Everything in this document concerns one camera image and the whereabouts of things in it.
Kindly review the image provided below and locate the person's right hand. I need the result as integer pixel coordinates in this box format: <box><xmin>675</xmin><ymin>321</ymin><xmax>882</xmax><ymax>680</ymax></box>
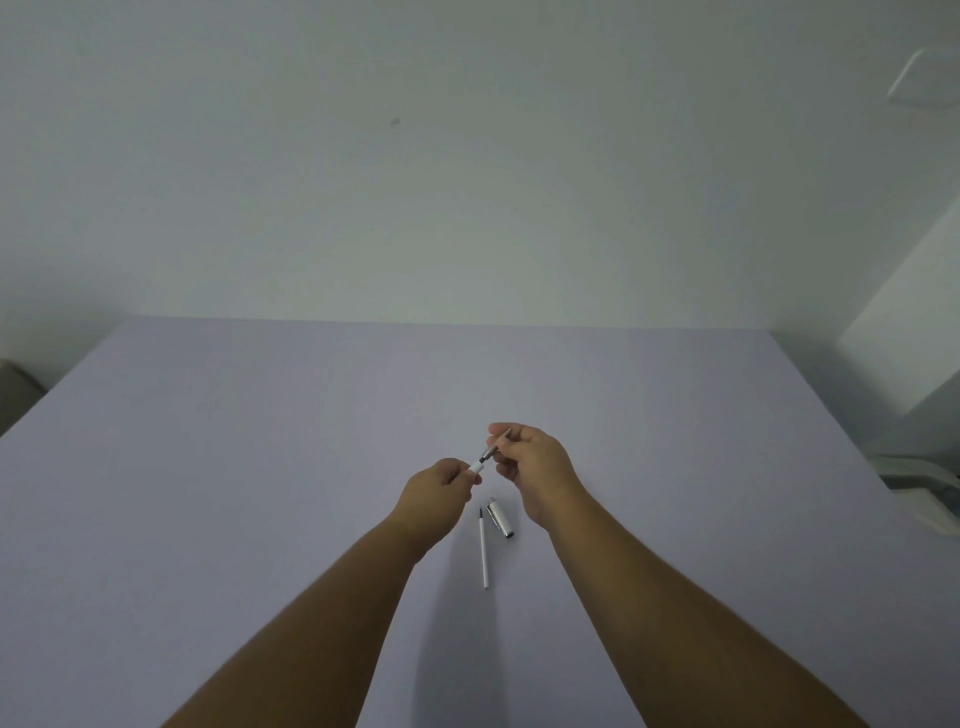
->
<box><xmin>487</xmin><ymin>423</ymin><xmax>590</xmax><ymax>534</ymax></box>

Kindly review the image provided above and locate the person's left hand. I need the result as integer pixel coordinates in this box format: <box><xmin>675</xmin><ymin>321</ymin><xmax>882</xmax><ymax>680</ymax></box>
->
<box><xmin>392</xmin><ymin>458</ymin><xmax>483</xmax><ymax>546</ymax></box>

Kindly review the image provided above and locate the person's left forearm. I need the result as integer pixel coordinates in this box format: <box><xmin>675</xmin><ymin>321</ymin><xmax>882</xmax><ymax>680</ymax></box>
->
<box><xmin>161</xmin><ymin>516</ymin><xmax>430</xmax><ymax>728</ymax></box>

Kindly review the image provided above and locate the person's right forearm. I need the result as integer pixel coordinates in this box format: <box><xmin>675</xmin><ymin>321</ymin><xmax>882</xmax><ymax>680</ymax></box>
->
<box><xmin>546</xmin><ymin>487</ymin><xmax>871</xmax><ymax>728</ymax></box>

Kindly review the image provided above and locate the white chair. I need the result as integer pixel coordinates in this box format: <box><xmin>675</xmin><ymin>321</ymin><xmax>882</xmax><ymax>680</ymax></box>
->
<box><xmin>870</xmin><ymin>453</ymin><xmax>960</xmax><ymax>537</ymax></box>

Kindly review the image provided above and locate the white wall switch plate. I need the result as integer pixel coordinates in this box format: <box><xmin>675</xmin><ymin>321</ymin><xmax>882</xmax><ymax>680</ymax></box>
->
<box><xmin>886</xmin><ymin>46</ymin><xmax>960</xmax><ymax>108</ymax></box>

